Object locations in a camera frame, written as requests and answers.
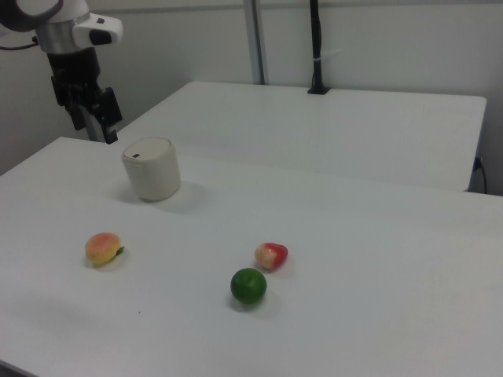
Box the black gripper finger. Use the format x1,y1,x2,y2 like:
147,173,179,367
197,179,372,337
95,86,123,145
68,103,86,132

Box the bitten red toy apple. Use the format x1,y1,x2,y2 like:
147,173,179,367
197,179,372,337
254,242,289,271

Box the black pole with base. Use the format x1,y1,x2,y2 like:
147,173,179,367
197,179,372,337
307,0,330,95

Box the green toy lime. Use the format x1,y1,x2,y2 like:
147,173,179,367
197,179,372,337
229,268,268,305

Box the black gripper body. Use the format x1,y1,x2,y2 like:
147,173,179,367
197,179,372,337
46,46,106,115

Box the toy peach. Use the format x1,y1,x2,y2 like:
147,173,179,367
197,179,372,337
85,232,126,269

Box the blue plug with cable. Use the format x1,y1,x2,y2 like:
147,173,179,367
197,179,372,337
472,156,489,194

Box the cream round garbage bin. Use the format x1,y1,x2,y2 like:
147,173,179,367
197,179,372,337
120,136,182,203

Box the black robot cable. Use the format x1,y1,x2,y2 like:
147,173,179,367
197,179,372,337
0,37,41,51

